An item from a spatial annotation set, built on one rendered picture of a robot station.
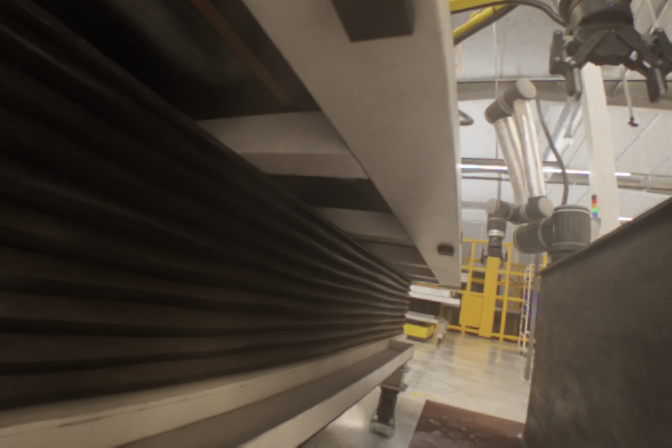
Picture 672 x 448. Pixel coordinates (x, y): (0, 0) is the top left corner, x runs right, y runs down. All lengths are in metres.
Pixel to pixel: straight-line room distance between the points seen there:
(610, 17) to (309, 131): 0.43
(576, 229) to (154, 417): 1.86
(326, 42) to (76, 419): 0.42
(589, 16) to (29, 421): 0.76
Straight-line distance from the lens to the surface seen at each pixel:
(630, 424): 1.06
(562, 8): 0.59
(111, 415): 0.44
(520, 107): 2.11
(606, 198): 4.89
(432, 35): 0.22
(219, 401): 0.56
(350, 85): 0.26
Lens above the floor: 0.61
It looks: 16 degrees up
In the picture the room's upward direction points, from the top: 13 degrees clockwise
